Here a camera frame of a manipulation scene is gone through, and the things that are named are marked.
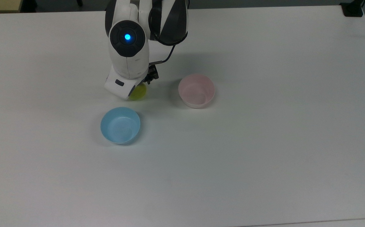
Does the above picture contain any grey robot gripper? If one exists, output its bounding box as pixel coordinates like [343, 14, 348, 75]
[104, 64, 160, 101]

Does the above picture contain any pink plastic bowl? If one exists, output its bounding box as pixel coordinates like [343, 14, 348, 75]
[178, 73, 216, 109]

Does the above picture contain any blue plastic bowl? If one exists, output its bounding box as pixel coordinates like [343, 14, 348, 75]
[100, 107, 141, 145]

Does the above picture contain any black table clamp stand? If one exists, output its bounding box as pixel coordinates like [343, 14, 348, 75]
[340, 0, 365, 17]

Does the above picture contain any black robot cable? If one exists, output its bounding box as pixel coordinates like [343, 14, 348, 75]
[149, 0, 190, 66]

